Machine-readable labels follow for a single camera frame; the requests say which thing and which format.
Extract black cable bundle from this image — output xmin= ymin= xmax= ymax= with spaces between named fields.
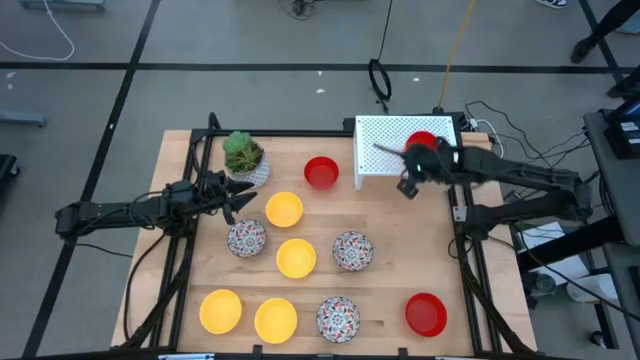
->
xmin=278 ymin=0 xmax=322 ymax=22

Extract yellow floor cable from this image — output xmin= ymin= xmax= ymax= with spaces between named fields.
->
xmin=437 ymin=0 xmax=477 ymax=113

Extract black device on desk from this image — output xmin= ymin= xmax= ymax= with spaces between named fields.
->
xmin=603 ymin=97 xmax=640 ymax=161

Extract white power cable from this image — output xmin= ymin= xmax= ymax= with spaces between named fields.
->
xmin=468 ymin=117 xmax=505 ymax=159

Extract grey furniture foot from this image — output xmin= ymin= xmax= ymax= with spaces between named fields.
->
xmin=0 ymin=110 xmax=48 ymax=129

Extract white perforated metal shelf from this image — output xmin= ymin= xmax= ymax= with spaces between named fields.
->
xmin=352 ymin=114 xmax=459 ymax=192

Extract floral patterned black bowl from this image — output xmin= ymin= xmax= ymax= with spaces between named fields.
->
xmin=316 ymin=296 xmax=362 ymax=344
xmin=332 ymin=230 xmax=375 ymax=273
xmin=226 ymin=218 xmax=268 ymax=259

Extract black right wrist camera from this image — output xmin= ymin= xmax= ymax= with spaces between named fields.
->
xmin=396 ymin=176 xmax=421 ymax=201

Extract person's black shoe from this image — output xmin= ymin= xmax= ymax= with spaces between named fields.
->
xmin=570 ymin=35 xmax=599 ymax=65
xmin=605 ymin=67 xmax=640 ymax=100

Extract tangled black cables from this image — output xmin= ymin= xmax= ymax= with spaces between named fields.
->
xmin=463 ymin=99 xmax=594 ymax=169

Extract black aluminium table frame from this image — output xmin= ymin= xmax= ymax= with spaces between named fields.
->
xmin=121 ymin=111 xmax=539 ymax=359

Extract white triangle-patterned plant pot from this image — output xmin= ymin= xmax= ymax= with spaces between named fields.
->
xmin=227 ymin=152 xmax=272 ymax=190

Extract person's leg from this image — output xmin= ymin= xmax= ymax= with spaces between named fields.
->
xmin=592 ymin=0 xmax=640 ymax=42

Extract yellow mini bowl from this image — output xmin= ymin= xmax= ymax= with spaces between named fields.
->
xmin=264 ymin=191 xmax=305 ymax=229
xmin=253 ymin=297 xmax=299 ymax=345
xmin=198 ymin=288 xmax=244 ymax=335
xmin=275 ymin=237 xmax=318 ymax=280

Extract black coiled floor cable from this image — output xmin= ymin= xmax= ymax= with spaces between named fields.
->
xmin=367 ymin=0 xmax=394 ymax=114

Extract white paper sheet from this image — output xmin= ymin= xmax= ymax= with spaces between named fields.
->
xmin=518 ymin=221 xmax=592 ymax=287

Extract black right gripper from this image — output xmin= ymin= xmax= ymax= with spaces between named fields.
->
xmin=371 ymin=139 xmax=456 ymax=186

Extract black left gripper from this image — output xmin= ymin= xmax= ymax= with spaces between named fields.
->
xmin=192 ymin=169 xmax=259 ymax=226

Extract grey side desk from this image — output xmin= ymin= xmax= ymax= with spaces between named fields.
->
xmin=582 ymin=108 xmax=640 ymax=360

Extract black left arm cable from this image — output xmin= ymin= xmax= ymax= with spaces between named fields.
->
xmin=73 ymin=189 xmax=174 ymax=342

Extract red mini bowl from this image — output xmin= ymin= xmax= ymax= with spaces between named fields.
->
xmin=303 ymin=155 xmax=341 ymax=191
xmin=404 ymin=292 xmax=449 ymax=338
xmin=404 ymin=130 xmax=440 ymax=153

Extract green succulent plant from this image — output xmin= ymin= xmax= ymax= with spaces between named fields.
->
xmin=221 ymin=130 xmax=265 ymax=174

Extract white floor cable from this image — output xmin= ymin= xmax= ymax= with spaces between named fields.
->
xmin=0 ymin=0 xmax=77 ymax=63

